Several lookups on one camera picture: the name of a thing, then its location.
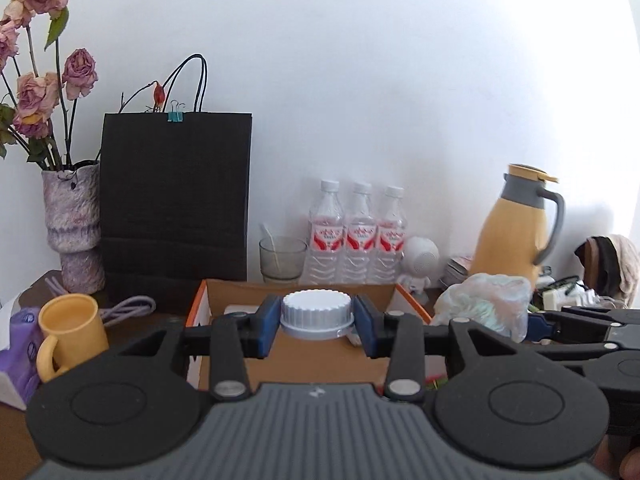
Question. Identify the small grey tin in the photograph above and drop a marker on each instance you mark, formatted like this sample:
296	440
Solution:
457	270

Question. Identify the yellow thermos jug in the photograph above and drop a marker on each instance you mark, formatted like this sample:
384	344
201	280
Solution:
510	230

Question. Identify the clear drinking glass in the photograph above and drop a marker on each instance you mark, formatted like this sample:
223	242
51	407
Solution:
282	262

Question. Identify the white power strip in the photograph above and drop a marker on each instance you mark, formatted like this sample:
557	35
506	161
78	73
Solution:
555	300

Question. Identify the red cardboard box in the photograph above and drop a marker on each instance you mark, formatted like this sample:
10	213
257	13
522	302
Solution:
310	360

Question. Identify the beige and brown cloth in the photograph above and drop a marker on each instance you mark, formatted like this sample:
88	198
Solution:
612	265

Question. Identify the dried twig with red bud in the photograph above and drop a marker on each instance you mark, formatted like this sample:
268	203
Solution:
159	94

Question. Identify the white stirrer stick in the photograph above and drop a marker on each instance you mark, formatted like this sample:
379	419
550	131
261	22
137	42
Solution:
270	240

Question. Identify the black paper bag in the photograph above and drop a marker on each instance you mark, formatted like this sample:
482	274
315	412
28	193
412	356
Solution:
175	185

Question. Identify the yellow mug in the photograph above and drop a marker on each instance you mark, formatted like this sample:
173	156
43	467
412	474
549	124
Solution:
75	330

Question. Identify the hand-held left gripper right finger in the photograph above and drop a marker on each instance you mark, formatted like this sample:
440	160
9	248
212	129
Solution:
367	332

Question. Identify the white ribbed bottle cap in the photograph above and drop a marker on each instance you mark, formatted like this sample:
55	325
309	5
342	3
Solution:
317	307

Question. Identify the pale plastic bag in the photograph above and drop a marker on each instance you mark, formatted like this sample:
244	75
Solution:
480	305

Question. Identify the purple tissue pack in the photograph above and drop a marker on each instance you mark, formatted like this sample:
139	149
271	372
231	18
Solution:
20	360

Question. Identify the teal binder clip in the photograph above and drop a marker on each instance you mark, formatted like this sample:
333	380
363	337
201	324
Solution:
175	115

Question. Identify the white round robot speaker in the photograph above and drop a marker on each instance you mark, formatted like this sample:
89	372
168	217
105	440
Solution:
421	257

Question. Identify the red label water bottle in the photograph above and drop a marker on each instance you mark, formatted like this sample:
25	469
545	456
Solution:
390	240
360	240
327	240

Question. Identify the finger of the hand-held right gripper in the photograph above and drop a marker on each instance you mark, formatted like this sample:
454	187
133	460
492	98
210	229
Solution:
600	317
542	325

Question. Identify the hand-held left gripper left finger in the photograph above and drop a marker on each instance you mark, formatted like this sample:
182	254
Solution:
267	327

